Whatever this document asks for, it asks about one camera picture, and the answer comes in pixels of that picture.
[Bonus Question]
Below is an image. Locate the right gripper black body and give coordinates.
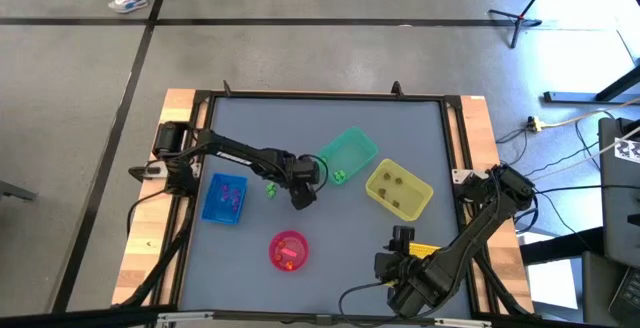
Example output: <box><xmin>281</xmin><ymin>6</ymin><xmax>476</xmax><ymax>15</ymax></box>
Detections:
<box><xmin>373</xmin><ymin>225</ymin><xmax>426</xmax><ymax>289</ymax></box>

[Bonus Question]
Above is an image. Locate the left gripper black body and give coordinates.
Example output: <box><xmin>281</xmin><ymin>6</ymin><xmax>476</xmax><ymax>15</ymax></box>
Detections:
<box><xmin>288</xmin><ymin>181</ymin><xmax>320</xmax><ymax>212</ymax></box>

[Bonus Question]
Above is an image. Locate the blue plastic basket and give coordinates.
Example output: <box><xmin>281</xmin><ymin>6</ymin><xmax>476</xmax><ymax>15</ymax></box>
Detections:
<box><xmin>200</xmin><ymin>172</ymin><xmax>249</xmax><ymax>226</ymax></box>

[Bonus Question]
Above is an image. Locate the yellow perforated basket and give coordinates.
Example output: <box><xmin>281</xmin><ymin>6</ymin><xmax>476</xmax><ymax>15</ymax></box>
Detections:
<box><xmin>408</xmin><ymin>241</ymin><xmax>442</xmax><ymax>260</ymax></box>

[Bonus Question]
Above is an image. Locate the pink round plastic bowl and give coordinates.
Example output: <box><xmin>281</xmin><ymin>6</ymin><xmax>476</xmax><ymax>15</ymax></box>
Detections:
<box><xmin>268</xmin><ymin>230</ymin><xmax>311</xmax><ymax>273</ymax></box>

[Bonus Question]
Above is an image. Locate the teal plastic bin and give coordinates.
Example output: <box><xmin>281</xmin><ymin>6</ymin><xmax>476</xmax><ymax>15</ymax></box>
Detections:
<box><xmin>315</xmin><ymin>126</ymin><xmax>380</xmax><ymax>187</ymax></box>

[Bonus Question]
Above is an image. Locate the yellow-green translucent bin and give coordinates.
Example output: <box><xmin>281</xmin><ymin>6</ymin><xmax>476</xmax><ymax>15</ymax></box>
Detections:
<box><xmin>364</xmin><ymin>158</ymin><xmax>435</xmax><ymax>223</ymax></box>

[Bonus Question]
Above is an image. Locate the grey-blue table mat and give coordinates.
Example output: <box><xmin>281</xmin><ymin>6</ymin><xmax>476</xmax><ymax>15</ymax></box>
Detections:
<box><xmin>180</xmin><ymin>96</ymin><xmax>474</xmax><ymax>319</ymax></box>

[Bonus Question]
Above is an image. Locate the black desk leg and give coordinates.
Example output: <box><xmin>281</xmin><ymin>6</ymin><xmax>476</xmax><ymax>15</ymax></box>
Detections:
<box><xmin>543</xmin><ymin>65</ymin><xmax>640</xmax><ymax>105</ymax></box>
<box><xmin>519</xmin><ymin>227</ymin><xmax>604</xmax><ymax>264</ymax></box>

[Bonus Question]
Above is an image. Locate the dark grey box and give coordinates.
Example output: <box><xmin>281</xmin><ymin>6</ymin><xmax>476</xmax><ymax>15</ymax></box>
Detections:
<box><xmin>581</xmin><ymin>250</ymin><xmax>619</xmax><ymax>328</ymax></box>

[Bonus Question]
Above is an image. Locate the black equipment case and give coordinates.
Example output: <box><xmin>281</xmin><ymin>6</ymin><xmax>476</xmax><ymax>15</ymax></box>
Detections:
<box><xmin>598</xmin><ymin>116</ymin><xmax>640</xmax><ymax>269</ymax></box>

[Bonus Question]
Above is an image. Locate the black keyboard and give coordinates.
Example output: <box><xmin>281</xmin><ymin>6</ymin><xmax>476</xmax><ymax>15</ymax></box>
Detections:
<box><xmin>607</xmin><ymin>266</ymin><xmax>640</xmax><ymax>328</ymax></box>

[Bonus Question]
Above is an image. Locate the white marker paper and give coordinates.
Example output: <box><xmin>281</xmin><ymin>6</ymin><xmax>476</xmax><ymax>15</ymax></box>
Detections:
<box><xmin>613</xmin><ymin>136</ymin><xmax>640</xmax><ymax>164</ymax></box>

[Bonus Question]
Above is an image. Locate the black light stand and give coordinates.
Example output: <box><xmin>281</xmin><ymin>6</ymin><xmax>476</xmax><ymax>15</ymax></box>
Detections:
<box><xmin>487</xmin><ymin>0</ymin><xmax>560</xmax><ymax>50</ymax></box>

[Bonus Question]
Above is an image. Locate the grey chair foot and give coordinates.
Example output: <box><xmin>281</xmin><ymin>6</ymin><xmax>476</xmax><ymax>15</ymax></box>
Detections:
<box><xmin>0</xmin><ymin>180</ymin><xmax>39</xmax><ymax>203</ymax></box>

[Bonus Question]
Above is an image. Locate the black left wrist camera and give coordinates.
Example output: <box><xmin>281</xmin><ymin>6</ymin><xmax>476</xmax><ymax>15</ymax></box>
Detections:
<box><xmin>291</xmin><ymin>159</ymin><xmax>321</xmax><ymax>185</ymax></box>

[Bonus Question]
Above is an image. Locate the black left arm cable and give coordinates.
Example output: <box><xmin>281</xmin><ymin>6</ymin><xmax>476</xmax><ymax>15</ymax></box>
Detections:
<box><xmin>298</xmin><ymin>153</ymin><xmax>331</xmax><ymax>195</ymax></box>

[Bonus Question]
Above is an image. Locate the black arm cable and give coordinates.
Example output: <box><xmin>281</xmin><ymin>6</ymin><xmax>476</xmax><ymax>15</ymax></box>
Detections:
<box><xmin>338</xmin><ymin>280</ymin><xmax>436</xmax><ymax>328</ymax></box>
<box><xmin>298</xmin><ymin>153</ymin><xmax>331</xmax><ymax>195</ymax></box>

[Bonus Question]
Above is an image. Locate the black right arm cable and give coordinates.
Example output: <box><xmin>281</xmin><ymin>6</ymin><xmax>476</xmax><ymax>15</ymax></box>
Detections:
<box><xmin>338</xmin><ymin>280</ymin><xmax>436</xmax><ymax>328</ymax></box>

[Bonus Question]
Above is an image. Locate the black camera rig bar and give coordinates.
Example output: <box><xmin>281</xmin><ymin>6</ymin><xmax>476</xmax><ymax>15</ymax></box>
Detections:
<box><xmin>0</xmin><ymin>306</ymin><xmax>640</xmax><ymax>328</ymax></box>

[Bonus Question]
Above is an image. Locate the black table frame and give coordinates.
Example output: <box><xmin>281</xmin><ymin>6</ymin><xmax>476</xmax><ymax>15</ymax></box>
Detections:
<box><xmin>112</xmin><ymin>80</ymin><xmax>536</xmax><ymax>327</ymax></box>

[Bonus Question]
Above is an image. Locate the black floor cable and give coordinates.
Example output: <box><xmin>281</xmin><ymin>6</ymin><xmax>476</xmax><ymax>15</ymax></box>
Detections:
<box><xmin>495</xmin><ymin>126</ymin><xmax>532</xmax><ymax>145</ymax></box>

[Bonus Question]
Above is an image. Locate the beige cable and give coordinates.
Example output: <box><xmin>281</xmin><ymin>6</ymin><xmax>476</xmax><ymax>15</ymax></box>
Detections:
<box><xmin>542</xmin><ymin>96</ymin><xmax>640</xmax><ymax>130</ymax></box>

